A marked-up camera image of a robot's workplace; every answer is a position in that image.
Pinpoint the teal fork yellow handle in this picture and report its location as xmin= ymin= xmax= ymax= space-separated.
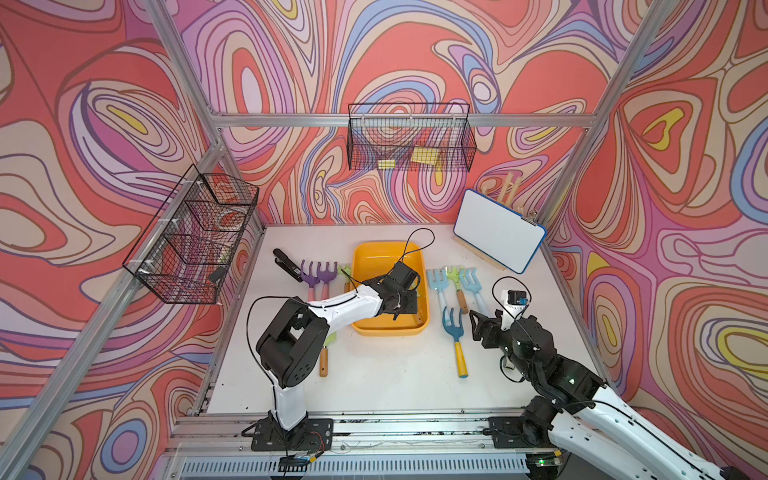
xmin=442 ymin=307 xmax=469 ymax=378

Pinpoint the blue handled garden fork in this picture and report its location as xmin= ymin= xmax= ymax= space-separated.
xmin=427 ymin=269 xmax=450 ymax=312

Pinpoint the blue hand rake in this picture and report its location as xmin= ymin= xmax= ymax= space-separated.
xmin=459 ymin=268 xmax=490 ymax=316

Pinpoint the green hand rake wooden handle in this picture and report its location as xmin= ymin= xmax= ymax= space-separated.
xmin=444 ymin=266 xmax=469 ymax=314

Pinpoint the purple hand rake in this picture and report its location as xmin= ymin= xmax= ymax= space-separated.
xmin=317 ymin=262 xmax=338 ymax=300

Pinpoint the purple garden fork pink handle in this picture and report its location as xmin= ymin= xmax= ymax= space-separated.
xmin=300 ymin=260 xmax=320 ymax=302

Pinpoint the green garden fork wooden handle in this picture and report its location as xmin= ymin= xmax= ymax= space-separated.
xmin=319 ymin=333 xmax=337 ymax=378

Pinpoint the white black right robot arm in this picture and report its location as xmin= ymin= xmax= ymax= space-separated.
xmin=469 ymin=311 xmax=747 ymax=479

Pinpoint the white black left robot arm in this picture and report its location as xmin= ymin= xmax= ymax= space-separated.
xmin=241 ymin=260 xmax=421 ymax=455

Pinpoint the yellow plastic storage box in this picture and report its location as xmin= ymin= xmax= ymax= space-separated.
xmin=352 ymin=241 xmax=430 ymax=337

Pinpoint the blue framed whiteboard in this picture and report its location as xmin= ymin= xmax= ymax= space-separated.
xmin=452 ymin=188 xmax=548 ymax=275

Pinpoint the black stapler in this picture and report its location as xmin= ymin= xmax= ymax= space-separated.
xmin=272 ymin=248 xmax=303 ymax=283

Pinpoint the yellow sticky note pad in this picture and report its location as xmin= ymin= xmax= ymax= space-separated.
xmin=410 ymin=147 xmax=440 ymax=166

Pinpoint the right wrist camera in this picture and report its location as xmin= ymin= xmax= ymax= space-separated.
xmin=501 ymin=289 xmax=529 ymax=331

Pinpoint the black wire basket back wall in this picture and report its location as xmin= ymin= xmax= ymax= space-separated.
xmin=347 ymin=100 xmax=477 ymax=172

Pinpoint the black wire basket wall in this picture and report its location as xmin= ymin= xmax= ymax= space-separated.
xmin=122 ymin=165 xmax=259 ymax=305
xmin=347 ymin=100 xmax=477 ymax=172

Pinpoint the black wire basket left wall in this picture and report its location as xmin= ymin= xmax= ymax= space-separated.
xmin=122 ymin=165 xmax=259 ymax=305

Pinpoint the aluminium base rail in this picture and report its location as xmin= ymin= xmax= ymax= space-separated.
xmin=161 ymin=407 xmax=661 ymax=480

